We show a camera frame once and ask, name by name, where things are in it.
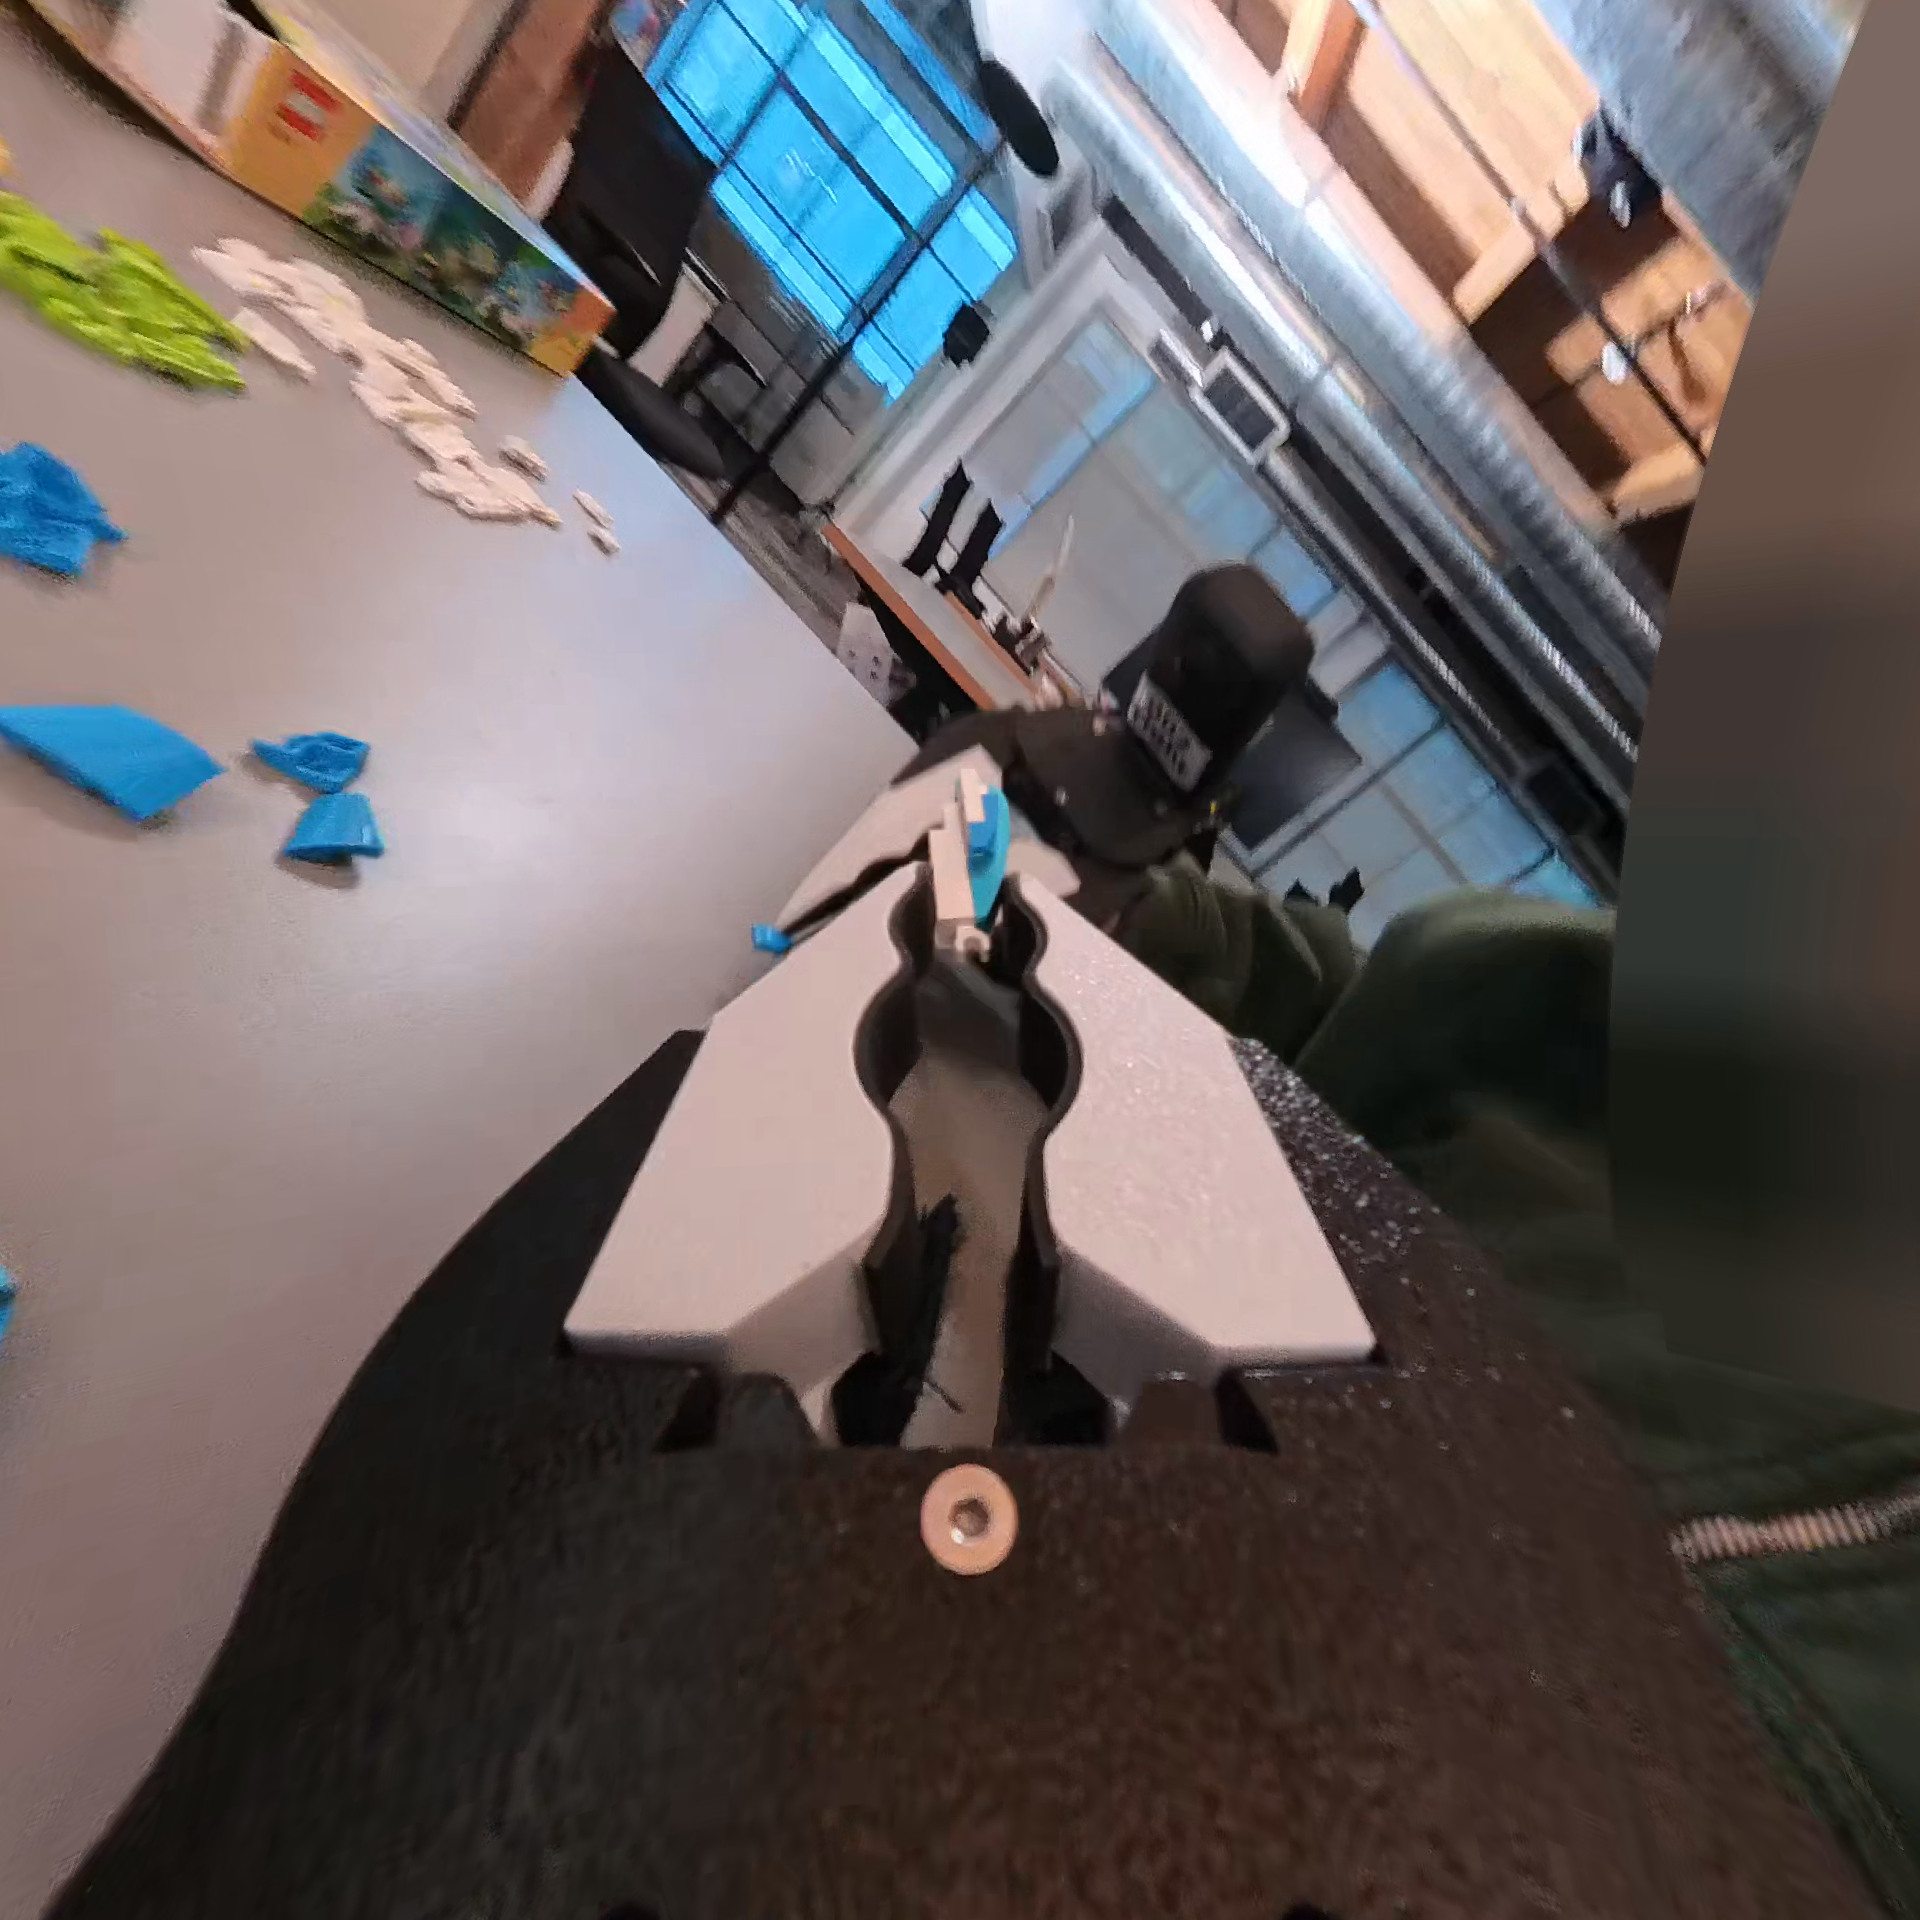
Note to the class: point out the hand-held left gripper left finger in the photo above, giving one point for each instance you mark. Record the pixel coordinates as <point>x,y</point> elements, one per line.
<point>720,1185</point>

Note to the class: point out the person's right forearm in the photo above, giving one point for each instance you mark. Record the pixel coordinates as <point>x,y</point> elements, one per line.
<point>1440,1037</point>

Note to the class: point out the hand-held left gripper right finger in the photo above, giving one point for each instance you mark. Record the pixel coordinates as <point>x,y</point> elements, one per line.
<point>1185,1201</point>

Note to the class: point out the colourful lego set box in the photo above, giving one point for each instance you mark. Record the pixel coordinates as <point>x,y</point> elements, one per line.
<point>376,182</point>

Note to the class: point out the window with blue panes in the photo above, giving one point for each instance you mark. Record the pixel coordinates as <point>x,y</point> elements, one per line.
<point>810,165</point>

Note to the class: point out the wooden desk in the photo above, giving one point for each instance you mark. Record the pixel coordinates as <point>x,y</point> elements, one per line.
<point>937,615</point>

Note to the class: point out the pile of white lego bricks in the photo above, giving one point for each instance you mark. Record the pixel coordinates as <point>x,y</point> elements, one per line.
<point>406,390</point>

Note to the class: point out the black office chair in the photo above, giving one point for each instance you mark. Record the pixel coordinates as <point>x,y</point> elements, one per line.
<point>630,255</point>

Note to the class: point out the person's green jacket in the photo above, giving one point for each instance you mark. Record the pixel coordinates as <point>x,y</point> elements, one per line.
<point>1799,1651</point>

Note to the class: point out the silver ventilation duct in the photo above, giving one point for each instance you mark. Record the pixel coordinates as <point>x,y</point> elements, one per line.
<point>1348,347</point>

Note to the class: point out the pile of lime lego bricks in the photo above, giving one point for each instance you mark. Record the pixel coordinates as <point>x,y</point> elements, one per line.
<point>106,293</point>

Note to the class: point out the black device on tripod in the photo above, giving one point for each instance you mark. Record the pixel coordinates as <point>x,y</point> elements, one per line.
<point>964,329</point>

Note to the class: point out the pile of blue lego bricks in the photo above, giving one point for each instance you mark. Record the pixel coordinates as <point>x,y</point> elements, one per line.
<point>59,511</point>

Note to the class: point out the turquoise and white lego piece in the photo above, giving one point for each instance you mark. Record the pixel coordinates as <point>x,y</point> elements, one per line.
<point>984,856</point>

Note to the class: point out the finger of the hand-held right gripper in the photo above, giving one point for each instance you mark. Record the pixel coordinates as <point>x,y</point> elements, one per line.
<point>892,820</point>
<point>848,908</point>

